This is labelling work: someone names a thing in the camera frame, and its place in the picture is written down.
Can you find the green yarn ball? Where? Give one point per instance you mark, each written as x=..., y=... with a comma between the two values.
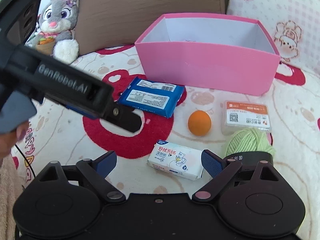
x=250, y=146

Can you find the pink cardboard box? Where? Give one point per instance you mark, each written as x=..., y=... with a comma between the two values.
x=206, y=50

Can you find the brown pillow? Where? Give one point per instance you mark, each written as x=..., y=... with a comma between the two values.
x=111, y=23

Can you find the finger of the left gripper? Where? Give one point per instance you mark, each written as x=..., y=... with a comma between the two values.
x=123, y=117

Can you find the blue snack package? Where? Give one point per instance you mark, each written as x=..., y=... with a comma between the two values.
x=153, y=97

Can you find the clear box with orange label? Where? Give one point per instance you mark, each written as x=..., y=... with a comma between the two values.
x=243, y=115

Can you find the white tissue pack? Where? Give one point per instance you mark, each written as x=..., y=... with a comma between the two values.
x=178, y=160

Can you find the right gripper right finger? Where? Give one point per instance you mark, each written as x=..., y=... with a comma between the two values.
x=222, y=172

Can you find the person's left hand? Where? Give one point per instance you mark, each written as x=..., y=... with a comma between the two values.
x=8, y=140

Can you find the grey bunny plush toy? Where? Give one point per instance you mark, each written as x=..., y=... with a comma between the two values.
x=55, y=34

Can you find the bear print blanket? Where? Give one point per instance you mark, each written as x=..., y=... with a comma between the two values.
x=56, y=133

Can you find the orange egg-shaped sponge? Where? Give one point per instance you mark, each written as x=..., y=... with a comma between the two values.
x=199, y=123

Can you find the pink checked pillow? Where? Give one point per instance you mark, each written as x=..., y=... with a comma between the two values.
x=292, y=24

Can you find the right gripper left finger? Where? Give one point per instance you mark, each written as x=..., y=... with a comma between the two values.
x=95, y=172

